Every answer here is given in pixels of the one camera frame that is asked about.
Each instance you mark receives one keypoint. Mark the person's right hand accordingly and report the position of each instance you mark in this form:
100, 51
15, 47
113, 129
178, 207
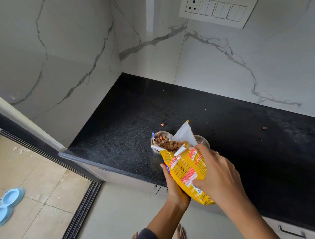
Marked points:
221, 177

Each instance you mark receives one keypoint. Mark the person's left hand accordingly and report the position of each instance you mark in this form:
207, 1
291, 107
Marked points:
175, 191

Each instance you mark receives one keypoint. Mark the person's left thumb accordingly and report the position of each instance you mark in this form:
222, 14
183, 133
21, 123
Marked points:
165, 172

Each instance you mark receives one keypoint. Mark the person's right thumb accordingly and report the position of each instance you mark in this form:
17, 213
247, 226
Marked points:
199, 182

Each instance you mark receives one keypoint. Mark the yellow pet food bag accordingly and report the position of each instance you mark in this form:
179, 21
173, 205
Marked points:
184, 172

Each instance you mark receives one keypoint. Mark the person's right forearm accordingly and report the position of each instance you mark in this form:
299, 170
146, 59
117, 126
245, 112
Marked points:
248, 219

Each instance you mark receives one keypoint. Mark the person's left forearm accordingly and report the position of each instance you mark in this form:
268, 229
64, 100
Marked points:
169, 219

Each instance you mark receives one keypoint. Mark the heap of brown kibble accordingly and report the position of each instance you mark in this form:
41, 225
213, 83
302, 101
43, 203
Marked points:
169, 144

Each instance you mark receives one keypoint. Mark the steel bowl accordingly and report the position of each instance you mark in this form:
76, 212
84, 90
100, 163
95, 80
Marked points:
203, 140
153, 144

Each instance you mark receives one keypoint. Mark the person's right foot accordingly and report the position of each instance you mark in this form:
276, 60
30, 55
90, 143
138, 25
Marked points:
181, 232

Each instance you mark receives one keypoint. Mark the person's foot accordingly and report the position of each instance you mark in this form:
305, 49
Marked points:
136, 235
181, 232

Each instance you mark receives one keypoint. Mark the dark sleeve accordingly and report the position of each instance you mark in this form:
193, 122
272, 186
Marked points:
147, 235

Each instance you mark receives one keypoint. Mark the person's left foot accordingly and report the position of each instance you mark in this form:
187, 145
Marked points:
136, 235

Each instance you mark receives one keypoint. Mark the black sliding door track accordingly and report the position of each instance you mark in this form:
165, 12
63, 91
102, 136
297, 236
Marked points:
83, 206

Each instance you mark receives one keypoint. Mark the blue double pet bowl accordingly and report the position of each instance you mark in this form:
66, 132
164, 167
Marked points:
9, 203

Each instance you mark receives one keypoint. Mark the white wall switch panel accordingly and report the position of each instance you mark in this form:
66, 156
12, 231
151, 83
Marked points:
217, 11

